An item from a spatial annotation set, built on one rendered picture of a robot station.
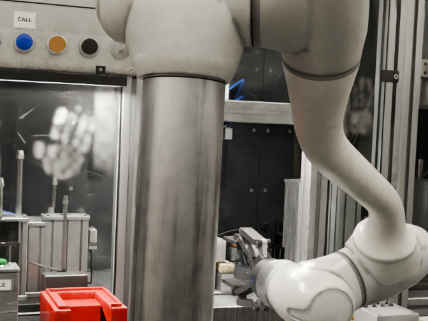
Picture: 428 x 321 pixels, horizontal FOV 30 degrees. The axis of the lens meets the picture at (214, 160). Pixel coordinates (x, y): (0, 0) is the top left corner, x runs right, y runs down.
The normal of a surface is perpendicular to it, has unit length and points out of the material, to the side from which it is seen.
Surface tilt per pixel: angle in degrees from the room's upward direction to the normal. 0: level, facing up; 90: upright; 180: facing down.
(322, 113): 137
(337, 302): 82
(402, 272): 113
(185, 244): 85
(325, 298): 79
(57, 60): 90
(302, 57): 130
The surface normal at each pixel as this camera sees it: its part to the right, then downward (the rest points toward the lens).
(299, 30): 0.03, 0.68
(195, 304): 0.59, 0.00
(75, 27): 0.36, 0.07
